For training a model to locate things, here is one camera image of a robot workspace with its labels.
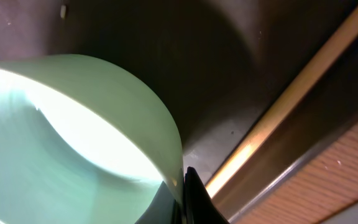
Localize dark brown serving tray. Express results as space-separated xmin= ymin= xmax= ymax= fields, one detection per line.
xmin=0 ymin=0 xmax=358 ymax=223

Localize mint green small bowl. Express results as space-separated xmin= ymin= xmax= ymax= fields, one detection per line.
xmin=0 ymin=55 xmax=184 ymax=223

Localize wooden chopstick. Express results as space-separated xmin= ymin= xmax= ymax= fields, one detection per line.
xmin=206 ymin=6 xmax=358 ymax=198

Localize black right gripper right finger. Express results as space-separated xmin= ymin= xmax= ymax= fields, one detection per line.
xmin=184 ymin=167 xmax=229 ymax=224

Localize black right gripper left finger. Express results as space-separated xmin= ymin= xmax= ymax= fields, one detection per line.
xmin=135 ymin=182 xmax=179 ymax=224

